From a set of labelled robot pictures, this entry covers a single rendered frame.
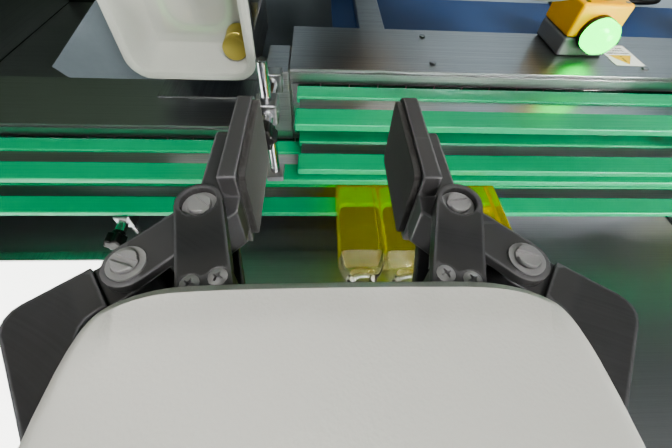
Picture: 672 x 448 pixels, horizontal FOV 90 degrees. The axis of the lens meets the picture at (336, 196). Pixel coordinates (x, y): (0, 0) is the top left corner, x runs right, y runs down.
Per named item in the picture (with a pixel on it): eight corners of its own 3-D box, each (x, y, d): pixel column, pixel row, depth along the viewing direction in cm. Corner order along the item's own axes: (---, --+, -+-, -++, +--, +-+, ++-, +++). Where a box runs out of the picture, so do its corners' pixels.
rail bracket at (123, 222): (144, 198, 62) (116, 264, 53) (128, 173, 56) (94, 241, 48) (166, 198, 62) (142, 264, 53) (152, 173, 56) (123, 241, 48)
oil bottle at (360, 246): (333, 170, 57) (338, 291, 43) (335, 145, 52) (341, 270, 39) (366, 171, 57) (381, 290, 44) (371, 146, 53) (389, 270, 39)
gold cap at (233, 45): (250, 48, 51) (247, 63, 49) (226, 43, 51) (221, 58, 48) (252, 25, 49) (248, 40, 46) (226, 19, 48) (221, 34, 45)
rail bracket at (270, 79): (270, 140, 51) (260, 206, 43) (254, 26, 38) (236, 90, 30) (290, 140, 51) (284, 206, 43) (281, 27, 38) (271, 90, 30)
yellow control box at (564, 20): (534, 31, 53) (555, 55, 48) (561, -23, 47) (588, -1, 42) (577, 33, 53) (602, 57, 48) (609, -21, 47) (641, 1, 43)
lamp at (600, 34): (568, 47, 47) (579, 58, 45) (588, 14, 44) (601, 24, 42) (599, 48, 47) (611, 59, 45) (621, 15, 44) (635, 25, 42)
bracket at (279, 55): (272, 102, 54) (268, 131, 49) (265, 44, 46) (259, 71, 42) (294, 102, 54) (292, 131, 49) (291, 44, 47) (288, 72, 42)
